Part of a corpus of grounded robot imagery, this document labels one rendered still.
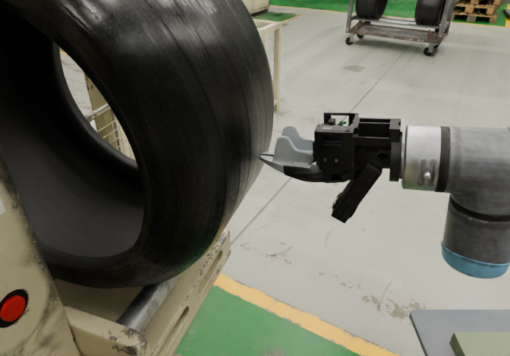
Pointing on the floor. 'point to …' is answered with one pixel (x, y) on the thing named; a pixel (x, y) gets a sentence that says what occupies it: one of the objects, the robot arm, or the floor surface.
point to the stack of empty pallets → (476, 5)
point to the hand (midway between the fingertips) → (267, 160)
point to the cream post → (28, 285)
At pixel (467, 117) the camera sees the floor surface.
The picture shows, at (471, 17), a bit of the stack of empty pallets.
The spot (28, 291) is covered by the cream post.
